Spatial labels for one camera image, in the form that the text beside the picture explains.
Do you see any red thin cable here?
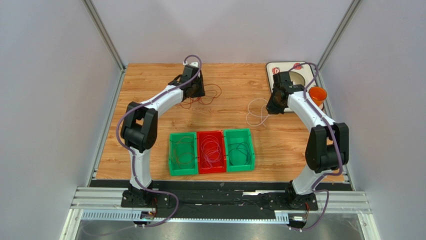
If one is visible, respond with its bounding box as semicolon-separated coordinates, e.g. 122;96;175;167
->
179;83;223;110

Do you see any white thin cable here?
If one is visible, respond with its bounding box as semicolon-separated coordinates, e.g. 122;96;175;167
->
245;97;271;127

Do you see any pink thin cable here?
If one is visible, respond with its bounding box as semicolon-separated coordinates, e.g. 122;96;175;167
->
198;134;224;169

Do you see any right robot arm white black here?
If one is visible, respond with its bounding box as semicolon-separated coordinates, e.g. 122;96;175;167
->
266;71;349;209

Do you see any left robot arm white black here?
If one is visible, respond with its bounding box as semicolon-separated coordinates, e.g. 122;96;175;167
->
119;62;205;207

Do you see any grey ceramic bowl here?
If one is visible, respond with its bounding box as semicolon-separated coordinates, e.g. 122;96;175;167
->
288;71;306;88

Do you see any strawberry pattern white tray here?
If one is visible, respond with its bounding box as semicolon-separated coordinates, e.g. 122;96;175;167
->
265;61;319;113

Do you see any orange mug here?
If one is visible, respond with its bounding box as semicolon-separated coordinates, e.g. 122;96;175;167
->
309;86;328;107

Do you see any left green plastic bin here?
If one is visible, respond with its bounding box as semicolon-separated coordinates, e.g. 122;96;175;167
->
168;132;199;177

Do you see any green plastic bin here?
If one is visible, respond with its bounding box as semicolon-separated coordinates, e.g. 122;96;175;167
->
223;128;256;172
168;132;199;177

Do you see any red plastic bin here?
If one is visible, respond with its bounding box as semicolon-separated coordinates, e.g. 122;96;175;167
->
196;130;227;174

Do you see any right green plastic bin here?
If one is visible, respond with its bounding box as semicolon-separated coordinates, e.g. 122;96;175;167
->
223;128;256;172

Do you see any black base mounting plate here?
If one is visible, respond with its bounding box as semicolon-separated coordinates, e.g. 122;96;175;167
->
90;180;316;216

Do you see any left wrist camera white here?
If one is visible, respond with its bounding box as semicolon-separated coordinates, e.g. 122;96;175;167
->
182;60;202;69

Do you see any right aluminium frame post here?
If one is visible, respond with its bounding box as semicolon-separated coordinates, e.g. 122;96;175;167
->
317;0;363;70

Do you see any aluminium frame post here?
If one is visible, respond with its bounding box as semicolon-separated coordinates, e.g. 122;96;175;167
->
317;0;363;70
82;0;127;72

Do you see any left aluminium frame post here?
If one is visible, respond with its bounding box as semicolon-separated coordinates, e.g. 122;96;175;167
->
82;0;127;72

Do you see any aluminium rail front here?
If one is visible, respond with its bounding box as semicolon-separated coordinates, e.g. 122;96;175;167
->
70;187;372;224

